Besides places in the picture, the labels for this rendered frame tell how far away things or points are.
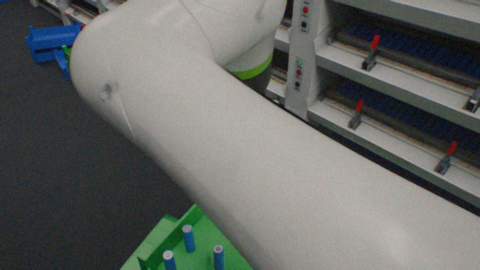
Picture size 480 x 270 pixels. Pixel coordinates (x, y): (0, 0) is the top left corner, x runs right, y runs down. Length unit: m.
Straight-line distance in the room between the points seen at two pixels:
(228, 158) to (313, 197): 0.05
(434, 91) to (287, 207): 0.83
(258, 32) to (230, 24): 0.04
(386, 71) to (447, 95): 0.16
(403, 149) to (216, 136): 0.91
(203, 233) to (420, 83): 0.64
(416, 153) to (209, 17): 0.86
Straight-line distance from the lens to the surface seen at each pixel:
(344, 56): 1.07
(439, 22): 0.91
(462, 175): 1.08
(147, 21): 0.31
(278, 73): 1.29
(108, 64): 0.29
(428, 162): 1.08
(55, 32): 2.66
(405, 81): 1.00
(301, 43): 1.11
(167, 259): 0.65
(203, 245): 0.73
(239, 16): 0.34
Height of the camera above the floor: 1.00
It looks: 38 degrees down
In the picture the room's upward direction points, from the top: straight up
